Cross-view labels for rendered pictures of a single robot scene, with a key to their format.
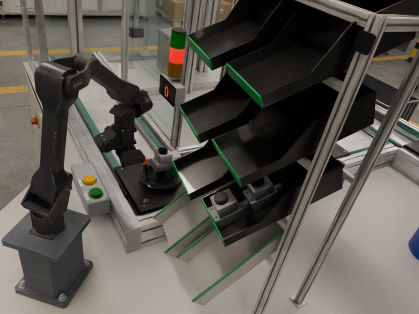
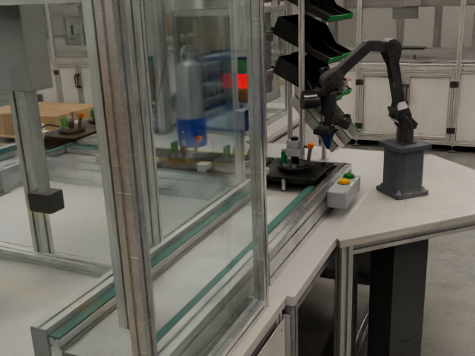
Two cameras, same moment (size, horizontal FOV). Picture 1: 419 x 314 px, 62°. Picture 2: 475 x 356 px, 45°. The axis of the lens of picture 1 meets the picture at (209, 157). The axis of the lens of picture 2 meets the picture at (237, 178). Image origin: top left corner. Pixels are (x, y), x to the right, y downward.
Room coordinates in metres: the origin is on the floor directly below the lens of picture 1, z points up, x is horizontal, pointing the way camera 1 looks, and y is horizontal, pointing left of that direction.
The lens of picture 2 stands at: (2.11, 1.92, 1.61)
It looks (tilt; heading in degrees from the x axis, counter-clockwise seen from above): 18 degrees down; 243
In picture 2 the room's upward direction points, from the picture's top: 2 degrees counter-clockwise
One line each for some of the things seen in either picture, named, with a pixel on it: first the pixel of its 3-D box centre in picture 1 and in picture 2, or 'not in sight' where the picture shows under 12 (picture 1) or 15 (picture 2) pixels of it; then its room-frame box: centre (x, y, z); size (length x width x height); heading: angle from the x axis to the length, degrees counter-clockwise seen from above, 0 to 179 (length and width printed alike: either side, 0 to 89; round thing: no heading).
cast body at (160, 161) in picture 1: (164, 157); (292, 145); (0.94, 0.14, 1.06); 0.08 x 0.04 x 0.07; 127
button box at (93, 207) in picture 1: (90, 187); (343, 190); (0.87, 0.37, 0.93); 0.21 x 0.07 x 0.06; 37
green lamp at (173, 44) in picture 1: (178, 39); not in sight; (1.16, 0.17, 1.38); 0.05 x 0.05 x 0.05
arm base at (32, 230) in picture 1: (47, 218); (404, 134); (0.57, 0.35, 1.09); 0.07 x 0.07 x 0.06; 82
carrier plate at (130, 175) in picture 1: (159, 181); (295, 170); (0.93, 0.15, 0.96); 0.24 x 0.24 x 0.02; 37
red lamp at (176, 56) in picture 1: (176, 54); not in sight; (1.16, 0.17, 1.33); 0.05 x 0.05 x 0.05
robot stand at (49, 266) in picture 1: (52, 254); (403, 167); (0.57, 0.35, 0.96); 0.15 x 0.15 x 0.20; 82
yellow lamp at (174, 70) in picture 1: (175, 68); not in sight; (1.16, 0.17, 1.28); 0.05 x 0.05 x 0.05
